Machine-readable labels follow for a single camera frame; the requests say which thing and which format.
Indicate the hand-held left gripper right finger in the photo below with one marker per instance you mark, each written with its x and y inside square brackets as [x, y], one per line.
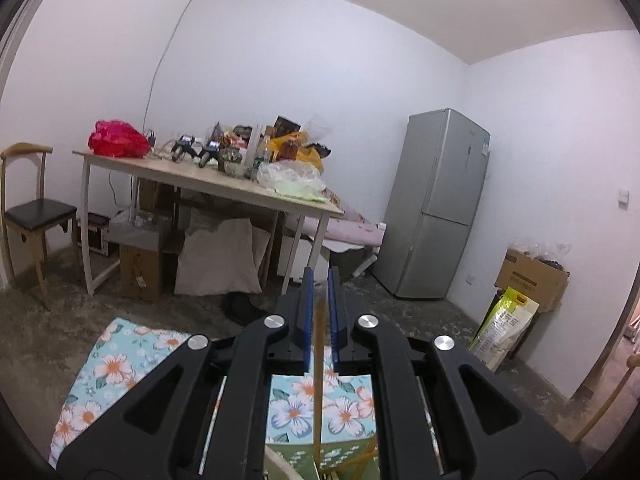
[334, 320]

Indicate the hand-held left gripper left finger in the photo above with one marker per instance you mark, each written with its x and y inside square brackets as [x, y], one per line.
[307, 320]

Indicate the tan bamboo chopstick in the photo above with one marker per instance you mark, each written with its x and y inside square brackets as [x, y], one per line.
[317, 410]

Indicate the green utensil holder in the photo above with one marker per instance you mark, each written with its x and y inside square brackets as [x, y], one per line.
[300, 465]

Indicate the pink paper roll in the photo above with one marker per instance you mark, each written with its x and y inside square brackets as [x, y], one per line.
[350, 232]

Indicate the brown floral paper roll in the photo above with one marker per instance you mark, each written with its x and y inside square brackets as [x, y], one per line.
[350, 215]

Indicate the white cloth sack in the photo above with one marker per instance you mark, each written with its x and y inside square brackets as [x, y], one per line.
[217, 260]

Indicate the clear plastic bag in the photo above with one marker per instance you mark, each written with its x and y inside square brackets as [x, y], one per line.
[290, 177]

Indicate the silver refrigerator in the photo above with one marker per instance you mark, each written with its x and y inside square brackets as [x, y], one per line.
[435, 200]

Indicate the yellow green rice bag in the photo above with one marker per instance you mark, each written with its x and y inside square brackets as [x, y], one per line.
[505, 327]

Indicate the small brown cardboard box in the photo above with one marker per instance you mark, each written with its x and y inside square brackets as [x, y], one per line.
[142, 270]

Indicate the dark brown box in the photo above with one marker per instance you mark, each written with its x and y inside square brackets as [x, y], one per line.
[287, 124]

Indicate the floral blue blanket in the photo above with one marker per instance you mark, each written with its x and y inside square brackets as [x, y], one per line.
[115, 365]

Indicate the large cardboard box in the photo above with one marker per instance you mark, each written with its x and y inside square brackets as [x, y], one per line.
[530, 280]

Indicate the crumpled clear bag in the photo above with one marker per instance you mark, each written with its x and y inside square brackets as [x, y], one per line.
[542, 252]

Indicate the red plastic bag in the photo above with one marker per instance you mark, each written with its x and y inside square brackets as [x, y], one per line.
[117, 139]

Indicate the wooden chair dark seat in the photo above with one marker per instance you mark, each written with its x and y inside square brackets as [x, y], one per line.
[40, 212]

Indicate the black camera device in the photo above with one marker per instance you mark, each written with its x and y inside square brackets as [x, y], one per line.
[208, 154]
[183, 149]

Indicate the white wall switch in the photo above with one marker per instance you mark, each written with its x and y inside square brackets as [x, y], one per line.
[623, 197]

